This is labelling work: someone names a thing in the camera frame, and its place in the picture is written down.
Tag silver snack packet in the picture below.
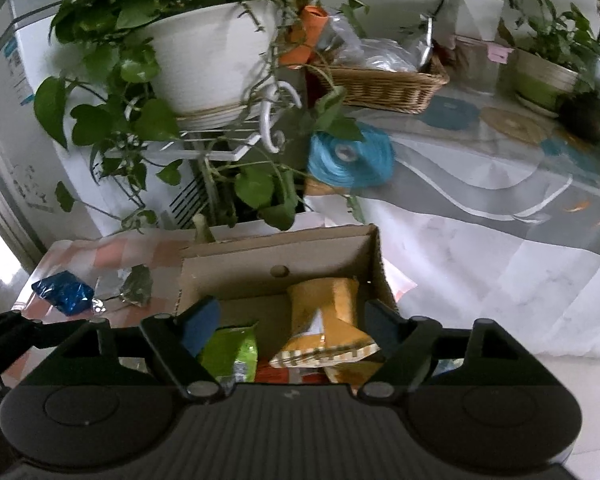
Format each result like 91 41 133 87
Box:
92 264 154 315

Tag blue snack packet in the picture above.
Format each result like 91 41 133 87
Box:
31 271 94 316

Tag yellow snack packet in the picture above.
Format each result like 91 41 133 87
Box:
270 278 379 368

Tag green snack packet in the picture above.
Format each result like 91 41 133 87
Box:
200 325 258 389

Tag pink checkered tablecloth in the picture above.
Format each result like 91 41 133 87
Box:
2 231 417 388

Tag cardboard box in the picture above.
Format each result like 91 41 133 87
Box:
178 226 396 364

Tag white refrigerator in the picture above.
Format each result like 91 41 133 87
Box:
0 0 204 260

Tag white patterned tablecloth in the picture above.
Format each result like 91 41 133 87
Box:
308 86 600 358

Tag large pothos plant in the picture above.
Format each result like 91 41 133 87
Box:
33 0 366 233

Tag blue ribbon roll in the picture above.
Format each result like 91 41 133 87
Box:
306 124 394 188

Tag white metal plant stand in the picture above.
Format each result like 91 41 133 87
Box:
104 79 304 231

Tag wicker basket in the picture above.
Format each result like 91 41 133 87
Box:
306 54 450 115

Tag large white flower pot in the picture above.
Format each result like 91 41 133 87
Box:
137 0 280 131

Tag green striped plant pot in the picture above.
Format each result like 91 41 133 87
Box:
513 48 579 118

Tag clear plastic bags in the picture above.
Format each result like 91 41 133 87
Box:
316 12 434 73

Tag white square plant pot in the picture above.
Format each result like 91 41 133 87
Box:
434 0 504 48

